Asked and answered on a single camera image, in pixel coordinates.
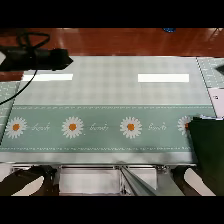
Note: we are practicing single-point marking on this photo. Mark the dark green shirt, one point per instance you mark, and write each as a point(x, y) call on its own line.
point(208, 150)

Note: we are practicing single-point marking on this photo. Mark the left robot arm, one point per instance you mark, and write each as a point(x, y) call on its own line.
point(36, 56)

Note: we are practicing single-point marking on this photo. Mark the white garment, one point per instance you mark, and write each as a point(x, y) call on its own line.
point(218, 103)

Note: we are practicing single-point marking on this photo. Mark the silver frame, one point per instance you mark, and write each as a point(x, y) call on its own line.
point(133, 181)

